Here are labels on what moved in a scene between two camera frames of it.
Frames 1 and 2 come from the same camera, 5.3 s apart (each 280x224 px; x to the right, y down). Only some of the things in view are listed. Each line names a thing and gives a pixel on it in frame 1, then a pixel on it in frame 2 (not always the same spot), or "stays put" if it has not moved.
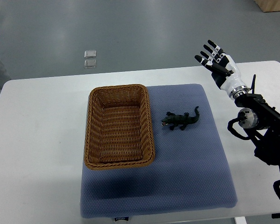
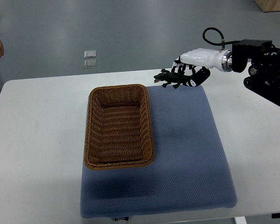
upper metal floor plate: (90, 53) stays put
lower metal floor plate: (90, 63) stays put
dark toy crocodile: (174, 120) → (176, 78)
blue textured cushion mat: (188, 172) stays put
